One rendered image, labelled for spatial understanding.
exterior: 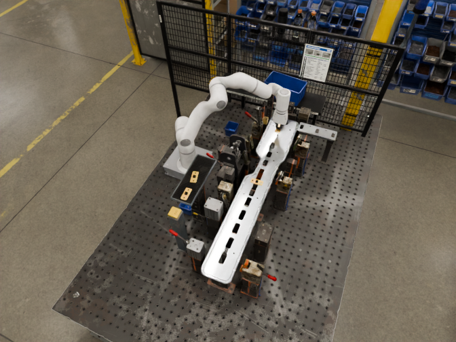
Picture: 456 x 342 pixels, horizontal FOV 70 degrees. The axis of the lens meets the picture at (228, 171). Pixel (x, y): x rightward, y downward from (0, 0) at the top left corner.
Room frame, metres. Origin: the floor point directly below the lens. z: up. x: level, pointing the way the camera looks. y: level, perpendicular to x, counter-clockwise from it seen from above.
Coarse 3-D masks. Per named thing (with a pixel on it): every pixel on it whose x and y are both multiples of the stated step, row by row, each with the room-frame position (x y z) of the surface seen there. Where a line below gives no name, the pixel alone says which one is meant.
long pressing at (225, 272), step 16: (272, 128) 1.79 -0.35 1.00; (288, 128) 1.78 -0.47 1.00; (288, 144) 1.62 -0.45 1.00; (272, 160) 1.47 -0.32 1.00; (256, 176) 1.33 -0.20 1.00; (272, 176) 1.33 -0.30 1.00; (240, 192) 1.21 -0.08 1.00; (256, 192) 1.20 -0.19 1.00; (240, 208) 1.08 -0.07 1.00; (256, 208) 1.08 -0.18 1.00; (224, 224) 0.97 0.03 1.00; (240, 224) 0.97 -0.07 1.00; (224, 240) 0.87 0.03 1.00; (240, 240) 0.86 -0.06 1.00; (208, 256) 0.76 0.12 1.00; (240, 256) 0.76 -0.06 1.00; (208, 272) 0.67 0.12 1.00; (224, 272) 0.67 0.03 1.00
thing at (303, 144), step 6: (300, 144) 1.61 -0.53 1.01; (306, 144) 1.58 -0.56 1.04; (300, 150) 1.56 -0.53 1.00; (306, 150) 1.54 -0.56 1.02; (300, 156) 1.56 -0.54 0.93; (306, 156) 1.54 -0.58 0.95; (300, 162) 1.56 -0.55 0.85; (300, 168) 1.55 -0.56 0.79; (294, 174) 1.56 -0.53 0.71; (300, 174) 1.54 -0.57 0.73
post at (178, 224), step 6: (168, 216) 0.95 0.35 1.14; (180, 216) 0.96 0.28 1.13; (174, 222) 0.94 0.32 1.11; (180, 222) 0.95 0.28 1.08; (174, 228) 0.95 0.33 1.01; (180, 228) 0.94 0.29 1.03; (180, 234) 0.94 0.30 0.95; (186, 234) 0.98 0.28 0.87; (180, 240) 0.94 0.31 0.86; (180, 246) 0.95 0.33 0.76; (186, 246) 0.95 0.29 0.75; (186, 252) 0.93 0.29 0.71
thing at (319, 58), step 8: (304, 48) 2.21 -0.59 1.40; (312, 48) 2.19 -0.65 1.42; (320, 48) 2.17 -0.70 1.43; (328, 48) 2.14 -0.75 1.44; (304, 56) 2.21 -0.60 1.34; (312, 56) 2.19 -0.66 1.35; (320, 56) 2.16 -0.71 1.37; (328, 56) 2.14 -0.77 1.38; (304, 64) 2.20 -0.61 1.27; (312, 64) 2.18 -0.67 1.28; (320, 64) 2.16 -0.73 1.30; (328, 64) 2.13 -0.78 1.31; (304, 72) 2.20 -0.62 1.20; (312, 72) 2.18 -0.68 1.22; (320, 72) 2.15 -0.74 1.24; (328, 72) 2.13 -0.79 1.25; (312, 80) 2.17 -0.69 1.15; (320, 80) 2.14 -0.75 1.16
